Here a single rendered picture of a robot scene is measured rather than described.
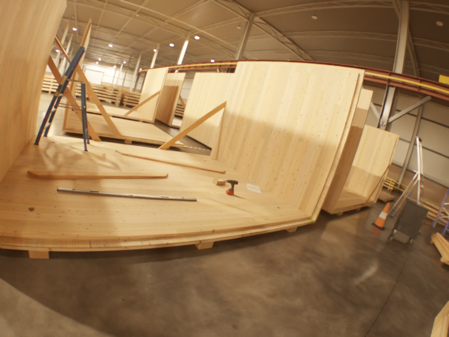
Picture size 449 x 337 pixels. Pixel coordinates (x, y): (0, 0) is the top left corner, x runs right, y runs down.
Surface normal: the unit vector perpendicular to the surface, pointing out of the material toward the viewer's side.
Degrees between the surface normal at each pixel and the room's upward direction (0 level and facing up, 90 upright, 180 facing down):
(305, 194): 90
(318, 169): 90
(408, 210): 91
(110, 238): 90
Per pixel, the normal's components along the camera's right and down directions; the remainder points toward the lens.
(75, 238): 0.57, 0.35
